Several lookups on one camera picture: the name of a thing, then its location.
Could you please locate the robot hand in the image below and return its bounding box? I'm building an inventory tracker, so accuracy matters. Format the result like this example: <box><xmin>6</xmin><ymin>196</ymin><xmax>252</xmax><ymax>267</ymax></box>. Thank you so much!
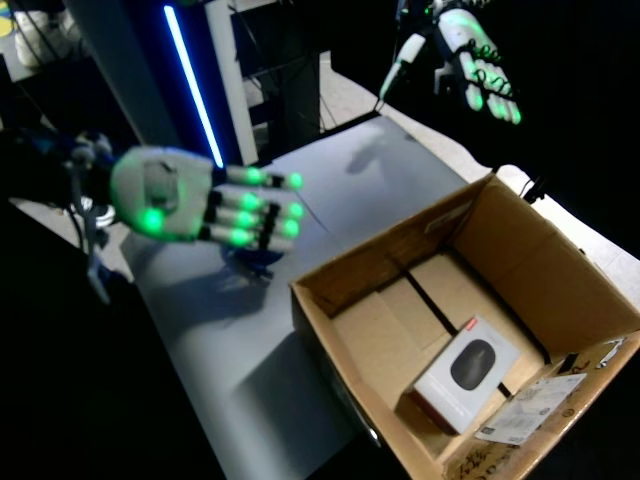
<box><xmin>108</xmin><ymin>144</ymin><xmax>306</xmax><ymax>254</ymax></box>
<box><xmin>378</xmin><ymin>7</ymin><xmax>524</xmax><ymax>126</ymax></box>

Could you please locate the small blue object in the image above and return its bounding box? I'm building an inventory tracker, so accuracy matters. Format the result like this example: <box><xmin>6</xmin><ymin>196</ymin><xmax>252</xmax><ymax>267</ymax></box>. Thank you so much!
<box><xmin>219</xmin><ymin>247</ymin><xmax>286</xmax><ymax>289</ymax></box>

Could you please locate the white mouse box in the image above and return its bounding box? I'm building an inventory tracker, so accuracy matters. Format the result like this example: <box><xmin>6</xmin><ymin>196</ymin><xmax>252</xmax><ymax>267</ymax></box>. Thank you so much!
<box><xmin>404</xmin><ymin>315</ymin><xmax>521</xmax><ymax>435</ymax></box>

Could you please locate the brown cardboard box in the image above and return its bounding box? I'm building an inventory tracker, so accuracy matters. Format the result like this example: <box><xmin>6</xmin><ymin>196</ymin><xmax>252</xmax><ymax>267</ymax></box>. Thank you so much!
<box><xmin>289</xmin><ymin>172</ymin><xmax>640</xmax><ymax>480</ymax></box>

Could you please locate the blue glowing light strip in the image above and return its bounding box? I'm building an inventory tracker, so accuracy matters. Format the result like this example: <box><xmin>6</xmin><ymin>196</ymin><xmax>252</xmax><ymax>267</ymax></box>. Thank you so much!
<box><xmin>162</xmin><ymin>4</ymin><xmax>225</xmax><ymax>169</ymax></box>

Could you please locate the dark robot body column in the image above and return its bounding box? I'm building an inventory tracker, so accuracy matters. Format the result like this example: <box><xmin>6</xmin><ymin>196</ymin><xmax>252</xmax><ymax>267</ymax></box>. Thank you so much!
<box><xmin>64</xmin><ymin>0</ymin><xmax>274</xmax><ymax>169</ymax></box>

